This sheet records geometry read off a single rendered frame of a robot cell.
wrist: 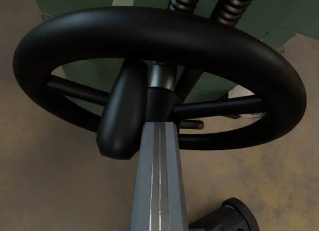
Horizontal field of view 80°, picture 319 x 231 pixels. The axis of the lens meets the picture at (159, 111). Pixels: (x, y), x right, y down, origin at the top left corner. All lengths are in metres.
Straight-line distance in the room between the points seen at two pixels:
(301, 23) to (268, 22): 0.16
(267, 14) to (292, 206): 1.37
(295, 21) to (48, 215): 1.05
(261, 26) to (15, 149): 1.05
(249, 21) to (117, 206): 0.95
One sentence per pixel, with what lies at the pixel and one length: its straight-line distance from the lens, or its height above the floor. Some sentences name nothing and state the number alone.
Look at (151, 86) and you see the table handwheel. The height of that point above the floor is 0.82.
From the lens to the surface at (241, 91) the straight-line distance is 0.57.
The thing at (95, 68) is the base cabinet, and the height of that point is 0.57.
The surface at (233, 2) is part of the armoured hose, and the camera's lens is 0.19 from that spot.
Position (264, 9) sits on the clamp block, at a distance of 0.22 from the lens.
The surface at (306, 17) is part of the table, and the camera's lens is 0.37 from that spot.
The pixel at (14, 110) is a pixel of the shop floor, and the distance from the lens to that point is 1.16.
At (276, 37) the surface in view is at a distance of 0.39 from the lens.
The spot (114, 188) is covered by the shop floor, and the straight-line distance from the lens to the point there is 1.03.
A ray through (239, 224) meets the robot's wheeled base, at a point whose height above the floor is 0.21.
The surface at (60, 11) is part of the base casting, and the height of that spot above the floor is 0.73.
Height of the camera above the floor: 1.02
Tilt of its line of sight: 66 degrees down
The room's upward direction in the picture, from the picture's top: 39 degrees clockwise
